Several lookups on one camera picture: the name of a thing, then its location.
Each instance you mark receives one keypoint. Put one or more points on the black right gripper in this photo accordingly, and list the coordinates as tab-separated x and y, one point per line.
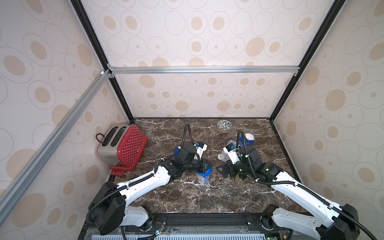
229	169

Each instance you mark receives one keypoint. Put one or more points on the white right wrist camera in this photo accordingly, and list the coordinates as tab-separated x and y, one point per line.
230	153

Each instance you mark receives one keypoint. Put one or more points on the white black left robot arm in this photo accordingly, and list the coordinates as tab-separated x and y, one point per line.
111	208

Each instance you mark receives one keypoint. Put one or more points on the red polka dot toaster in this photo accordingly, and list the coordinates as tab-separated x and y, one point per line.
122	144

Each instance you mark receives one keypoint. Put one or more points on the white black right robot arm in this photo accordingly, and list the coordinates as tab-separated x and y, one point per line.
327	220

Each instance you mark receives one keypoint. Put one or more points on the silver aluminium left rail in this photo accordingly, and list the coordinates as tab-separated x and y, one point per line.
24	180

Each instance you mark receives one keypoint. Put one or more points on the red plastic rack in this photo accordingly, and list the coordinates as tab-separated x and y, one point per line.
119	169

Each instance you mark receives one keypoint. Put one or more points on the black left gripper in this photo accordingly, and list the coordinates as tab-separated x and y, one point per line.
203	166

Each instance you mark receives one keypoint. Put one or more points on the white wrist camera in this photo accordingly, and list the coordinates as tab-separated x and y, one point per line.
230	153
200	147

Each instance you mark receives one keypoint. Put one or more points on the silver aluminium crossbar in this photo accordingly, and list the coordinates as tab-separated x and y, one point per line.
205	70

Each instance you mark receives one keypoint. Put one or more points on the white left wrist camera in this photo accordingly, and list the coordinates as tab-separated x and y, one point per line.
200	147

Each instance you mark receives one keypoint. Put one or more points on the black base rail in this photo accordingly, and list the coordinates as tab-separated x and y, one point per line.
209	226

